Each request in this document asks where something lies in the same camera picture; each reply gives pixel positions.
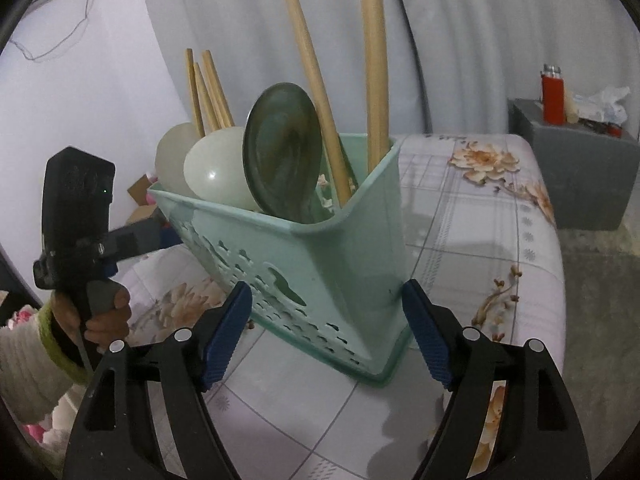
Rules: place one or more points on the white curtain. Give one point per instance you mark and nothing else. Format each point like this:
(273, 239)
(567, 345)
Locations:
(500, 20)
(225, 10)

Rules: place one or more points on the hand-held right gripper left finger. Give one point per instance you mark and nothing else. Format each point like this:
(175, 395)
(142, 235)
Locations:
(227, 335)

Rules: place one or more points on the floral checked tablecloth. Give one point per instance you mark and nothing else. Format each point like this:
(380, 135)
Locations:
(475, 240)

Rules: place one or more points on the mint green plastic utensil basket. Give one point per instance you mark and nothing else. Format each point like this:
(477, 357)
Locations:
(340, 270)

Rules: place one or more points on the pile of wooden chopsticks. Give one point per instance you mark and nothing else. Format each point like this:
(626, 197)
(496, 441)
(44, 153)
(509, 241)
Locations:
(375, 60)

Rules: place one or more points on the black scissors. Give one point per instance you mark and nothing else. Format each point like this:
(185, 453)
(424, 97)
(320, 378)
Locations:
(592, 125)

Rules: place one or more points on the pink floral cloth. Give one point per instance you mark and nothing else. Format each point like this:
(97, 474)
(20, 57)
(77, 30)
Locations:
(24, 318)

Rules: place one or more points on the brown cardboard box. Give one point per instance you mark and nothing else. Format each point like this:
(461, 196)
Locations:
(140, 200)

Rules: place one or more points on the red tape roll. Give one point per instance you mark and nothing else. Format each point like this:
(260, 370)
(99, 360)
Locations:
(615, 130)

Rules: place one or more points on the person's left forearm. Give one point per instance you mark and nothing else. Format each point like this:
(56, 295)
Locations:
(30, 365)

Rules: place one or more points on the cream cylinder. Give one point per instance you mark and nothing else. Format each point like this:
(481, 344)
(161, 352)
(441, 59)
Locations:
(571, 107)

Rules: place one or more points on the person's left hand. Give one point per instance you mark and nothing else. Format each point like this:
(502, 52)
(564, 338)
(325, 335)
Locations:
(107, 327)

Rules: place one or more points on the red thermos bottle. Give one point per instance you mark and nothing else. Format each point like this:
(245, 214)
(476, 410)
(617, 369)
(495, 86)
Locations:
(552, 97)

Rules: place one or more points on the grey metal spoon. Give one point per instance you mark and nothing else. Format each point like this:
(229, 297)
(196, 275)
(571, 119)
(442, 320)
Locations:
(282, 145)

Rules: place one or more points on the white plastic rice spoon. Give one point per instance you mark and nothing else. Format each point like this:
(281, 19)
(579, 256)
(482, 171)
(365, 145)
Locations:
(215, 170)
(172, 160)

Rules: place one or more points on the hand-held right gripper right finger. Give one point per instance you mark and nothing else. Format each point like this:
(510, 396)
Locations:
(427, 335)

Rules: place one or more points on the crumpled white plastic bag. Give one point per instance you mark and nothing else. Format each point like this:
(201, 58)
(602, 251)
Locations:
(600, 102)

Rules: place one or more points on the grey side cabinet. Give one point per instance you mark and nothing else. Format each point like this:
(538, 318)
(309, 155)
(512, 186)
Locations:
(585, 180)

